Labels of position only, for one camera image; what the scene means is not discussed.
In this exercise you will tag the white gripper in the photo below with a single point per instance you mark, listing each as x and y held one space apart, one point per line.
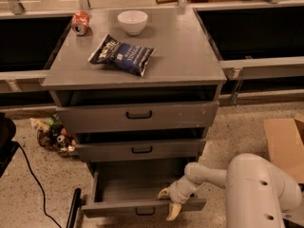
179 194

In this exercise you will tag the grey bottom drawer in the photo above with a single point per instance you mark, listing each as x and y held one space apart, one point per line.
132 187

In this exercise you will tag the grey drawer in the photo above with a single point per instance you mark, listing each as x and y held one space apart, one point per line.
132 187
142 150
129 117

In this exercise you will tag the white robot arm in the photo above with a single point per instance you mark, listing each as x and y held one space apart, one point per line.
257 193

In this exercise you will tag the grey middle drawer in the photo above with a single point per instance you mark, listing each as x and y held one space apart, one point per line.
142 150

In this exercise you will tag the grey top drawer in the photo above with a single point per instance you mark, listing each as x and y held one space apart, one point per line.
129 117

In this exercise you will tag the grey drawer cabinet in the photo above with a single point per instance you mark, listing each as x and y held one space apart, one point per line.
183 68

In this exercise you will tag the black bar on floor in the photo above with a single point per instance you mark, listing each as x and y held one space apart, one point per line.
76 202

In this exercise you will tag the cardboard box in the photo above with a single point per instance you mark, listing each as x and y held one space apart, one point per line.
285 139

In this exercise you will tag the blue chip bag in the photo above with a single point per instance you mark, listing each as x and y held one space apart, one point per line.
130 58

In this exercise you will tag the black equipment at left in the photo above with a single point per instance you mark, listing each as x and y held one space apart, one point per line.
8 146

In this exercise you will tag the white bowl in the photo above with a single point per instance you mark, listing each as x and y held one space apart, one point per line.
132 21

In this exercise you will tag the orange soda can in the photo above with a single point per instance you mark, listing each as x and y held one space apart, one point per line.
80 22

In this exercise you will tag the right grey bin frame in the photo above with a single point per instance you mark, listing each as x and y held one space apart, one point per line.
255 41

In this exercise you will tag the grey bin frame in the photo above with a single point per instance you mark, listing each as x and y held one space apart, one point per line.
255 41
29 44

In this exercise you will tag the left grey bin frame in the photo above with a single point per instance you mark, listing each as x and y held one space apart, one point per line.
29 44

